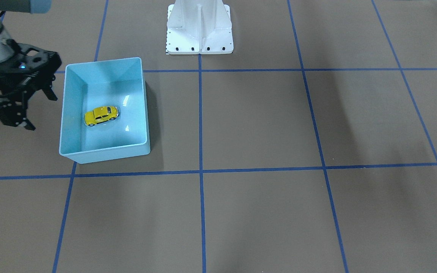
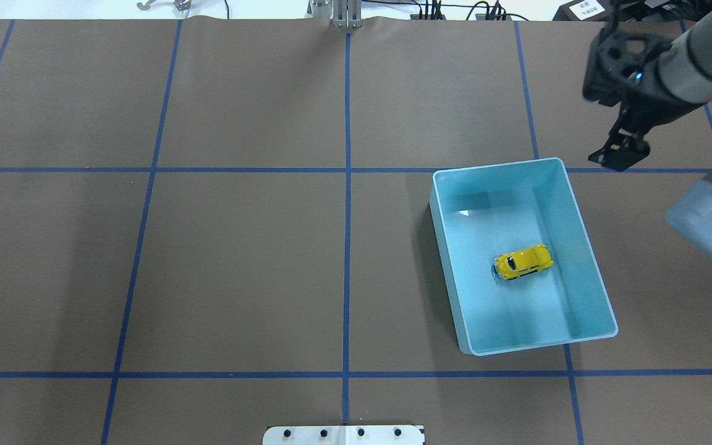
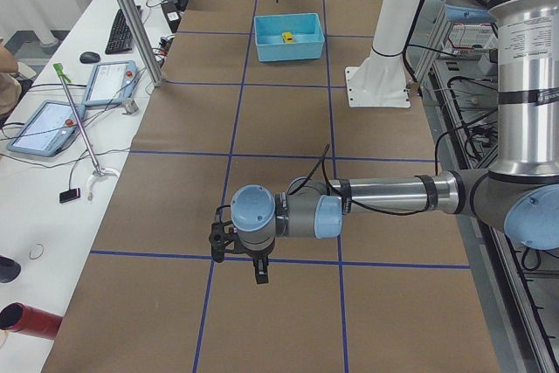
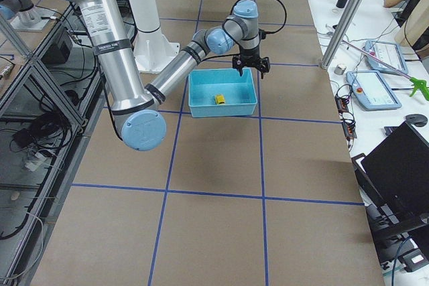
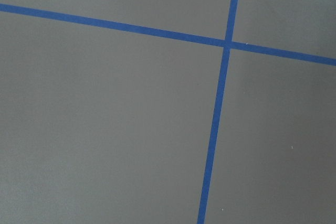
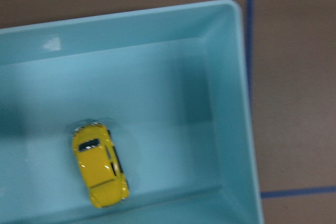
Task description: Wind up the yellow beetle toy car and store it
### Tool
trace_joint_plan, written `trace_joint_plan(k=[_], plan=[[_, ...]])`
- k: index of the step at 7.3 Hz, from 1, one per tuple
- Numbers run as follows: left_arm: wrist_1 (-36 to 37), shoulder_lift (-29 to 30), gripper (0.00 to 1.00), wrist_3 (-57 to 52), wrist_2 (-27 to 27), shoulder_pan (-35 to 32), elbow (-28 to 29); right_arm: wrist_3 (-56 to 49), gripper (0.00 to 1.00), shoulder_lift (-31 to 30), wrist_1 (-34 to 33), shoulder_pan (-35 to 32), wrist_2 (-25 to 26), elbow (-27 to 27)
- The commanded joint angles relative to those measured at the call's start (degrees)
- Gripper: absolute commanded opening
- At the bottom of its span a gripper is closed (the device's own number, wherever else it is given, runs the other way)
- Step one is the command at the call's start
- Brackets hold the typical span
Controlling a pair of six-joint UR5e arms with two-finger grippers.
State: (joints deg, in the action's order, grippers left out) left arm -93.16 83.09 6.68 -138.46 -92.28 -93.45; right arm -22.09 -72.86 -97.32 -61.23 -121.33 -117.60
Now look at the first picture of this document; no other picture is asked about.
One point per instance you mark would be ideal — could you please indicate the light blue plastic bin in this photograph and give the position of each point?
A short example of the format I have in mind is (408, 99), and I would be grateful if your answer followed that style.
(118, 83)

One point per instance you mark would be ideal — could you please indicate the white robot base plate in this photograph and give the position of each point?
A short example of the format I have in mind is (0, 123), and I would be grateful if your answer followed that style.
(199, 27)

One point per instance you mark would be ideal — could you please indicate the yellow beetle toy car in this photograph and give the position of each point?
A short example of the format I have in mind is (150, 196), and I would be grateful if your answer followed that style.
(100, 115)

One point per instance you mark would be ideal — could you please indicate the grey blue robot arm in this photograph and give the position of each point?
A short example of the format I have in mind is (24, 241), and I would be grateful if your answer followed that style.
(22, 6)

